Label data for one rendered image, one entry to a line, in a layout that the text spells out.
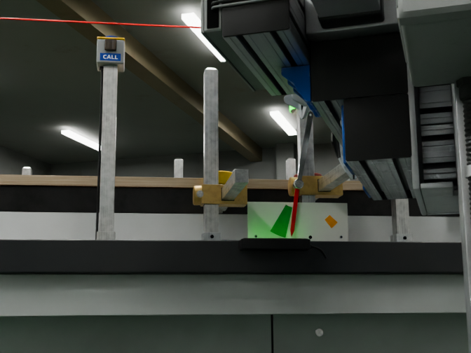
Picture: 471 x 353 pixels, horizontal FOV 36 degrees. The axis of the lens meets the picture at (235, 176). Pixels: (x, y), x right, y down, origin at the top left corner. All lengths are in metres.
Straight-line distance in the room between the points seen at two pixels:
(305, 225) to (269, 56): 0.88
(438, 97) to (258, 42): 0.36
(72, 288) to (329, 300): 0.64
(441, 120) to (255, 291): 0.81
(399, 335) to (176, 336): 0.63
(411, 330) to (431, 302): 0.21
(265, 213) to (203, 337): 0.41
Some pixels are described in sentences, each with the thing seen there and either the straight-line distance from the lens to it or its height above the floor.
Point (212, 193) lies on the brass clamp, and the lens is 1.81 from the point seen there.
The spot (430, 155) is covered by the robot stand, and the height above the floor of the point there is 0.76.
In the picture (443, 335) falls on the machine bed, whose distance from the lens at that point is 2.18.
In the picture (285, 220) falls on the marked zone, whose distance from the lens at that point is 1.83.
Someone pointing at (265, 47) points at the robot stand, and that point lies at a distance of 0.98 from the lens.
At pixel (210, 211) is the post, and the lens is 1.81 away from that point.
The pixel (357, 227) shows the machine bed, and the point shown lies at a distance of 2.11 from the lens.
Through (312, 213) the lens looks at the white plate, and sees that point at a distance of 1.85.
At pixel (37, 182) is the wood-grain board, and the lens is 2.04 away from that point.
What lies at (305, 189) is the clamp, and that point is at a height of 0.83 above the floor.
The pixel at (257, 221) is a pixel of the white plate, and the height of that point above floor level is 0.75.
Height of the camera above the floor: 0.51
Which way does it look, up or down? 11 degrees up
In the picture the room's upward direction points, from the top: straight up
